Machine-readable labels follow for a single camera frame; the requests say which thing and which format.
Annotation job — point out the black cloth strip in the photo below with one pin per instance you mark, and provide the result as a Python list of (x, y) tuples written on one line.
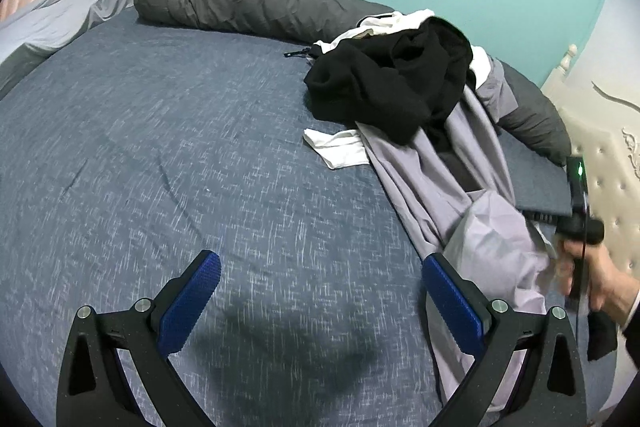
[(602, 334)]

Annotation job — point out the black garment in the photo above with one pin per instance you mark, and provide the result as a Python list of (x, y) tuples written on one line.
[(375, 82)]

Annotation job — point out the grey garment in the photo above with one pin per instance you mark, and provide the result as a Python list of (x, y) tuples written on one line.
[(500, 92)]

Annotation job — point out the person's right hand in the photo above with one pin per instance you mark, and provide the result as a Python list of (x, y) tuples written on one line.
[(607, 277)]

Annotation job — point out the light grey jacket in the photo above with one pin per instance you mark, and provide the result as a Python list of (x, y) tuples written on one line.
[(425, 187)]

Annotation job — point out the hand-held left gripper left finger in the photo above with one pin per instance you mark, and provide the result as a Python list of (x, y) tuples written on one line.
[(192, 292)]

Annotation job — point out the light grey blanket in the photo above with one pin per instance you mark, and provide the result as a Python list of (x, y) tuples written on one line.
[(50, 17)]

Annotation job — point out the white garment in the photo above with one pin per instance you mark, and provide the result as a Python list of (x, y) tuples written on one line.
[(395, 21)]

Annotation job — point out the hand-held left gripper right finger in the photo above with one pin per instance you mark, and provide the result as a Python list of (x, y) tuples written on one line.
[(450, 297)]

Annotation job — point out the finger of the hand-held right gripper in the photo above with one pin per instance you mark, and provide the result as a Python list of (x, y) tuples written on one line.
[(542, 217)]

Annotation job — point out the white cloth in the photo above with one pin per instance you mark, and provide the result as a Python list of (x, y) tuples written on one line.
[(335, 152)]

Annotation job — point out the cream tufted headboard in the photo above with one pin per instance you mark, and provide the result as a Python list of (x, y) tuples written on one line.
[(610, 167)]

